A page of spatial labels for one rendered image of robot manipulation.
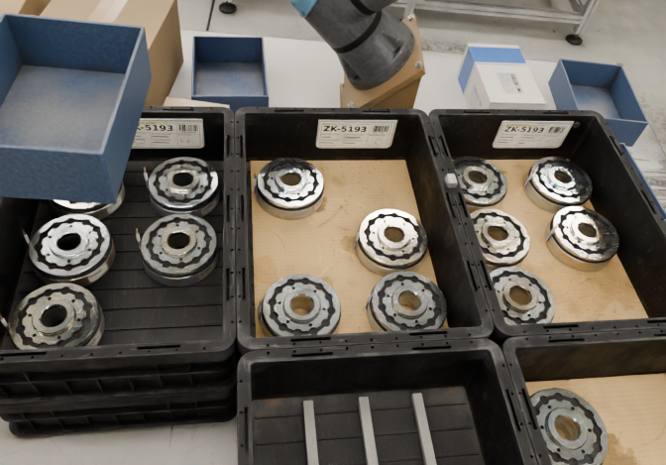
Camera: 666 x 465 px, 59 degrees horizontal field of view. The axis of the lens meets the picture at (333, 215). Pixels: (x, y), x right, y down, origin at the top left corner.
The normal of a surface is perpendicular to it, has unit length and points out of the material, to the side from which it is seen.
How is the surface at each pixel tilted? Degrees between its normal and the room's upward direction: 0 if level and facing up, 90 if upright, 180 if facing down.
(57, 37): 90
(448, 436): 0
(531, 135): 90
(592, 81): 90
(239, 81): 0
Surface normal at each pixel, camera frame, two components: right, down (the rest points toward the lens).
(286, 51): 0.11, -0.63
